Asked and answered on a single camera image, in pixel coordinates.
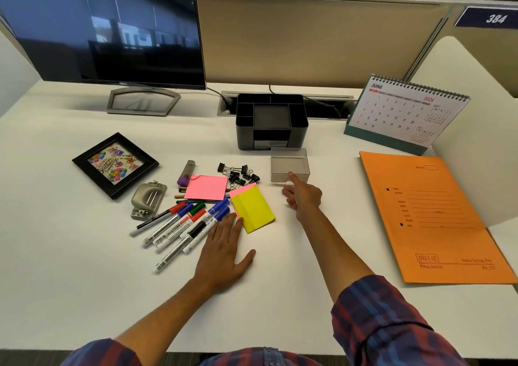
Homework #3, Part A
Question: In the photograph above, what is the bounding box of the pile of black binder clips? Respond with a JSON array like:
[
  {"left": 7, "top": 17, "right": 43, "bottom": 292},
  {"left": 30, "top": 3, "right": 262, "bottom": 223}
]
[{"left": 217, "top": 162, "right": 261, "bottom": 188}]

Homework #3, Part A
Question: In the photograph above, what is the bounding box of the pink sticky note pad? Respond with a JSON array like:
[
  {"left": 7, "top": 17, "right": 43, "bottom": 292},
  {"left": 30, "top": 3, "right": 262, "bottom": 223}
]
[{"left": 184, "top": 174, "right": 229, "bottom": 201}]

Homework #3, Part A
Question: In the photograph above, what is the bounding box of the beige cubicle partition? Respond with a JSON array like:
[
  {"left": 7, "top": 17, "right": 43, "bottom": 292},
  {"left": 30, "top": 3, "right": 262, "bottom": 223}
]
[{"left": 195, "top": 0, "right": 456, "bottom": 89}]

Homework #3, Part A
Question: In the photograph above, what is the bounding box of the person's left forearm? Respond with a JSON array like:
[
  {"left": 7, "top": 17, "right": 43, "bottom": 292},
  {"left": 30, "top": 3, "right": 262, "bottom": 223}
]
[{"left": 115, "top": 276, "right": 212, "bottom": 355}]

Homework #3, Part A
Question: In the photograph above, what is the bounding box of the white spiral desk calendar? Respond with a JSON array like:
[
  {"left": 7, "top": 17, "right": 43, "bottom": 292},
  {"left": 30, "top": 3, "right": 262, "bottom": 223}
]
[{"left": 343, "top": 74, "right": 472, "bottom": 156}]

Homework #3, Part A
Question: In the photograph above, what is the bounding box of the white side divider panel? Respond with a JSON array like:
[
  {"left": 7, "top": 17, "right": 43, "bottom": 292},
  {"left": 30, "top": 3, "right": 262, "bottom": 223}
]
[
  {"left": 0, "top": 17, "right": 43, "bottom": 117},
  {"left": 410, "top": 35, "right": 518, "bottom": 228}
]

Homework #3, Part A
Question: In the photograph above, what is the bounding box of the person's left hand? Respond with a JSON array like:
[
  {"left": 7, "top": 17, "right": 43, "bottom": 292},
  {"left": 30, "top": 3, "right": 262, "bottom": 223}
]
[{"left": 193, "top": 212, "right": 257, "bottom": 296}]

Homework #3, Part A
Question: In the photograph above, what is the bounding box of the grey metal hole punch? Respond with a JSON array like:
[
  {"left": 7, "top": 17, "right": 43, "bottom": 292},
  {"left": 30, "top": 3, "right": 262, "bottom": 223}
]
[{"left": 130, "top": 181, "right": 168, "bottom": 221}]

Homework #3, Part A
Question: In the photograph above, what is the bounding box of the clear plastic drawer box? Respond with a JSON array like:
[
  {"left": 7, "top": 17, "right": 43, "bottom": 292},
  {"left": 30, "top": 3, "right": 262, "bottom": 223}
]
[{"left": 270, "top": 147, "right": 311, "bottom": 184}]

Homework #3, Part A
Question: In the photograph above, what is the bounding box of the orange paper file folder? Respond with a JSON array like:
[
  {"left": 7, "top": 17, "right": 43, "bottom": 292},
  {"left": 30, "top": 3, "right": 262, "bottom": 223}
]
[{"left": 359, "top": 151, "right": 518, "bottom": 286}]

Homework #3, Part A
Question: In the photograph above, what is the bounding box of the black desk organizer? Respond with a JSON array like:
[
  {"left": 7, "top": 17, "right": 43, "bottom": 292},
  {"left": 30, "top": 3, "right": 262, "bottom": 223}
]
[{"left": 236, "top": 93, "right": 309, "bottom": 152}]

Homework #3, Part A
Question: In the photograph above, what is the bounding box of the person's right hand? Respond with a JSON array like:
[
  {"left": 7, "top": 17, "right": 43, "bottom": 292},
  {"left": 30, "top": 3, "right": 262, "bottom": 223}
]
[{"left": 282, "top": 171, "right": 323, "bottom": 222}]

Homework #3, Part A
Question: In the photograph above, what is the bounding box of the plaid shirt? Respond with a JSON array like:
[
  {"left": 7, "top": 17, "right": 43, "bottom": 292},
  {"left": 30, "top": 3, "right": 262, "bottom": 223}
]
[{"left": 61, "top": 274, "right": 470, "bottom": 366}]

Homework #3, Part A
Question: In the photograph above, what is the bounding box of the black monitor cable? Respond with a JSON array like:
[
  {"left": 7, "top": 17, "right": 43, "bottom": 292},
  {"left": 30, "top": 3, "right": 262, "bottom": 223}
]
[{"left": 206, "top": 87, "right": 232, "bottom": 105}]

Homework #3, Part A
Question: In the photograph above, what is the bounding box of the grey tube with purple cap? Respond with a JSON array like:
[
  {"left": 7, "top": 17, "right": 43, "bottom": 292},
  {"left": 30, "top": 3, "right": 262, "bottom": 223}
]
[{"left": 177, "top": 160, "right": 197, "bottom": 187}]

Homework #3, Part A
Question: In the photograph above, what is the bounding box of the blue number sign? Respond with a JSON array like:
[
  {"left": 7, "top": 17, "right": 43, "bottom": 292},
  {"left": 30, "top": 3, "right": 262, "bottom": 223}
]
[{"left": 454, "top": 6, "right": 518, "bottom": 29}]

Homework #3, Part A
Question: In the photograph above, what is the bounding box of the black computer monitor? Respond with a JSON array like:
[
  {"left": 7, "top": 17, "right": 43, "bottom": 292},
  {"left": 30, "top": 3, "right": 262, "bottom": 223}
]
[{"left": 0, "top": 0, "right": 207, "bottom": 91}]

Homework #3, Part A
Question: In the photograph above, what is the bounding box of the pile of whiteboard markers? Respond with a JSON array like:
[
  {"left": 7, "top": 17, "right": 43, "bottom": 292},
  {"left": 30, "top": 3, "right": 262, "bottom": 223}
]
[{"left": 129, "top": 198, "right": 231, "bottom": 274}]

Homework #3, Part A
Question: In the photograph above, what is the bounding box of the black picture frame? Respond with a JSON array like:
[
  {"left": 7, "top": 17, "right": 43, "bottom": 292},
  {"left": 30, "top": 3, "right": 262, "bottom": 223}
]
[{"left": 72, "top": 132, "right": 159, "bottom": 200}]

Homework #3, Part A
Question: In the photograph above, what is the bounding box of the grey monitor stand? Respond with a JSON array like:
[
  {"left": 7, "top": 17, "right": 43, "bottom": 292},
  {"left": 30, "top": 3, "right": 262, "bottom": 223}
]
[{"left": 106, "top": 87, "right": 181, "bottom": 117}]

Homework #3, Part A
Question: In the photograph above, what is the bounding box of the person's right forearm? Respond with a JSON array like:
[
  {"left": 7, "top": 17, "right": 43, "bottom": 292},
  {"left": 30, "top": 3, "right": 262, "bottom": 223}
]
[{"left": 296, "top": 209, "right": 375, "bottom": 304}]

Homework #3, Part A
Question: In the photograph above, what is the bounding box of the yellow sticky note pad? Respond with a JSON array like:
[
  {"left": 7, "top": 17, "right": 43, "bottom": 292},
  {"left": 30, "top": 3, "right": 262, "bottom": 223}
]
[{"left": 229, "top": 183, "right": 277, "bottom": 235}]

